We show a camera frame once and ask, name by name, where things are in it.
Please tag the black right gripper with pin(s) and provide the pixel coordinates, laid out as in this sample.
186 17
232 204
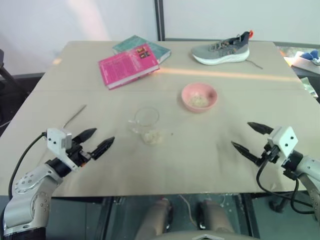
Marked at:
271 153

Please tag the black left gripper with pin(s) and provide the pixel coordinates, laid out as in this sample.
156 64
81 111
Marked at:
77 155

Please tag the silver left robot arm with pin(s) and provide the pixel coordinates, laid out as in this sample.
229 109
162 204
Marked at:
30 190

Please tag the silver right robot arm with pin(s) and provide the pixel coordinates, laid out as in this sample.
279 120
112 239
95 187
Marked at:
310 165

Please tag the clear glass cup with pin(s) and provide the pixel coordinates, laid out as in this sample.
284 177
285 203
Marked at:
136 125

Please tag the food crumbs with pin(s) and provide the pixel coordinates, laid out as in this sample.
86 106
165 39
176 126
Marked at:
152 137

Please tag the pale food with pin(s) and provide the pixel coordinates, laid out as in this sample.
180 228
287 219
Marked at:
198 101

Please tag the black caster wheel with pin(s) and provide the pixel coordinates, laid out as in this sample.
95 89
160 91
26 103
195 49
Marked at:
278 205

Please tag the loose brown shoelace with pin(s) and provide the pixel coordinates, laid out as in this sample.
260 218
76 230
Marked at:
255 64

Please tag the pink book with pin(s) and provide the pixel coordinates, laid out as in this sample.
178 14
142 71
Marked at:
125 67

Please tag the pink bowl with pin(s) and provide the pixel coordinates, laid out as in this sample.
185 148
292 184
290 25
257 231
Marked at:
186 95

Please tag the dark rounded robot leg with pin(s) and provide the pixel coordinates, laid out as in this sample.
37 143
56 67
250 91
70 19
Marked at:
155 217
215 215

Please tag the beige paper table cover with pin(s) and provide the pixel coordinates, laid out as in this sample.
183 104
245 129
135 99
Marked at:
175 170

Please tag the grey sneaker white sole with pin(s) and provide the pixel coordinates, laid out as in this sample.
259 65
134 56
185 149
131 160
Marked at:
220 51

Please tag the black office chair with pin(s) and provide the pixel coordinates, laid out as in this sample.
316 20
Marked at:
10 82

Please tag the blue soft object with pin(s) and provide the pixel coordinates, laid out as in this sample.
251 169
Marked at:
313 53

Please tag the teal book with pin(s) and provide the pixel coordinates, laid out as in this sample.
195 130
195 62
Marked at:
157 50

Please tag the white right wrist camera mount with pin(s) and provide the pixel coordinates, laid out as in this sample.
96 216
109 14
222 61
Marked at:
285 140

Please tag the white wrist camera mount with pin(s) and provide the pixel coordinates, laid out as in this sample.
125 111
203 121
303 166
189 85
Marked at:
285 140
56 140

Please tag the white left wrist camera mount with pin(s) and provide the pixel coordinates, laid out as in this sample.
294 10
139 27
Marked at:
56 140

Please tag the black vertical post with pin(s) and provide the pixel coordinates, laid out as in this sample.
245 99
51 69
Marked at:
161 20

